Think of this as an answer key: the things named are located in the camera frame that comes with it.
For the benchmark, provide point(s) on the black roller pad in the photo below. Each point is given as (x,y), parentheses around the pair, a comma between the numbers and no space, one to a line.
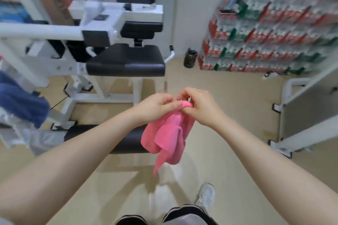
(76,130)

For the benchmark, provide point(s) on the person's left hand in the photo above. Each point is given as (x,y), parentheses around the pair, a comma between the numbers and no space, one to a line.
(155,106)

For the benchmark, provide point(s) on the white power strip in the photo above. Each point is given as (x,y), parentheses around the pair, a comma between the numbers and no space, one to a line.
(270,75)

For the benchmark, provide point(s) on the person's left forearm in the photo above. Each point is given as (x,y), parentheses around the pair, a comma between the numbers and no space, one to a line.
(66,166)

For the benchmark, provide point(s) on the person's right forearm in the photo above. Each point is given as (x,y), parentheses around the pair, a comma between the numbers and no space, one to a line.
(277,174)

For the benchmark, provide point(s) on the person's right hand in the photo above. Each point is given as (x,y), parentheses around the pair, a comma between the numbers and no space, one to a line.
(204,106)

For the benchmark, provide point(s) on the white leg extension machine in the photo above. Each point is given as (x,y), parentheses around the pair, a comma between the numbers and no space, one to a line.
(142,14)

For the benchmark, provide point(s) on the white gym frame grey panel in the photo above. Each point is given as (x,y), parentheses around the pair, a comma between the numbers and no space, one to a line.
(303,111)

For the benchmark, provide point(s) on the pink towel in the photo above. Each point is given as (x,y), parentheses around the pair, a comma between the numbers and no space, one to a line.
(169,137)

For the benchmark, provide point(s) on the black seat pad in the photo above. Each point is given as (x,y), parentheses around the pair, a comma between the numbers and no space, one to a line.
(126,61)

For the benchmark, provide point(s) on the black striped shorts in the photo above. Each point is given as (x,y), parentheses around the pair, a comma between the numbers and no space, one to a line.
(184,210)

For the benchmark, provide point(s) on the blue towel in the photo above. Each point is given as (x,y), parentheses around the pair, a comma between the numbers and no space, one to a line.
(21,101)

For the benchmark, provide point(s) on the grey towel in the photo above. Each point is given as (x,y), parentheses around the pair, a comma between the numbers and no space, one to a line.
(45,140)

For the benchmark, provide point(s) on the stack of bottled water packs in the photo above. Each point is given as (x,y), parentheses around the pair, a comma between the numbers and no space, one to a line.
(264,35)

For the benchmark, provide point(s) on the black water bottle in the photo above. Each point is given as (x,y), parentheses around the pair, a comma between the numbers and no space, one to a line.
(190,58)

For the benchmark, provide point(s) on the person's right shoe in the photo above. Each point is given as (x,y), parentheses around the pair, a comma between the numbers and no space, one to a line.
(206,195)

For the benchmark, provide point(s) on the black cushion under white plate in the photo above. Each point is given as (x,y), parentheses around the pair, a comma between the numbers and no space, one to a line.
(140,28)

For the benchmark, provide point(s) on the white shirt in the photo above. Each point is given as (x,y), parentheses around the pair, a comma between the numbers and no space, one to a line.
(184,220)

